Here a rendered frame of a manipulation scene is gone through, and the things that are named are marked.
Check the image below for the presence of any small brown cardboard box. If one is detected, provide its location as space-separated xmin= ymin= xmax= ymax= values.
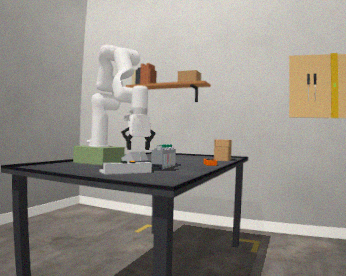
xmin=214 ymin=139 xmax=232 ymax=161

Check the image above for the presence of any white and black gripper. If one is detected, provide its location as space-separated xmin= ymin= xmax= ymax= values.
xmin=121 ymin=114 xmax=156 ymax=150

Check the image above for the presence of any light grey panel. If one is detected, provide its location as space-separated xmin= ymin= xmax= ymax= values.
xmin=100 ymin=161 xmax=152 ymax=174

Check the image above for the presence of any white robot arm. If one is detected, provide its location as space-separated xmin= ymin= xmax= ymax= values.
xmin=87 ymin=45 xmax=148 ymax=147

